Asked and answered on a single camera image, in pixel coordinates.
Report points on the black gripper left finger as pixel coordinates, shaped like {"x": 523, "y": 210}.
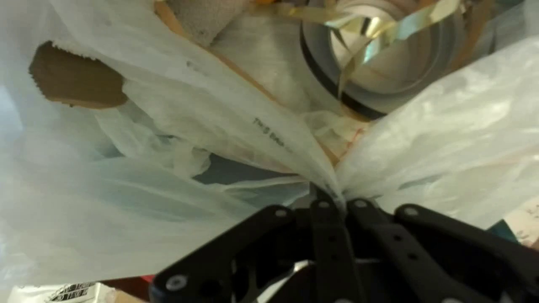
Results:
{"x": 331, "y": 253}

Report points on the gold ribbon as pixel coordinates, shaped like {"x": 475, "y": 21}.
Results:
{"x": 418, "y": 19}

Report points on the grey tape roll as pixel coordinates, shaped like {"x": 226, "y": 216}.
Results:
{"x": 405, "y": 78}

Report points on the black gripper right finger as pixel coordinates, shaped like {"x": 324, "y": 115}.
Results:
{"x": 405, "y": 253}

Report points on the translucent white plastic bag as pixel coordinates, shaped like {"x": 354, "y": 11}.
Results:
{"x": 112, "y": 213}

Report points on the brown cardboard piece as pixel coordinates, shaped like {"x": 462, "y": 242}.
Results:
{"x": 73, "y": 78}

